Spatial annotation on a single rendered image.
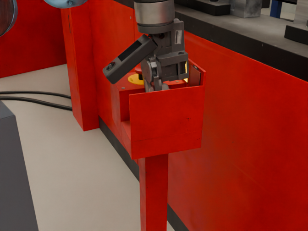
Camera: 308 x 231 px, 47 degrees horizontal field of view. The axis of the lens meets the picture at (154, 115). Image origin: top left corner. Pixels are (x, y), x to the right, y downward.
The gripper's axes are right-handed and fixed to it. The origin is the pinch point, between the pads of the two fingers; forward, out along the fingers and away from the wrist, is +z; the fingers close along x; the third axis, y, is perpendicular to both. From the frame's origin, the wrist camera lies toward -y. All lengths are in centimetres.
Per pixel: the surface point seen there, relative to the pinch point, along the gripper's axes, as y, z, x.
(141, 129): -4.2, -0.1, -4.9
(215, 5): 28.6, -14.8, 27.8
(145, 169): -2.7, 15.4, 2.3
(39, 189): -39, 70, 79
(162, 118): 0.3, -1.7, -4.8
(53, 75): -22, 71, 235
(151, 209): -2.5, 28.4, 2.3
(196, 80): 9.3, -7.1, -2.3
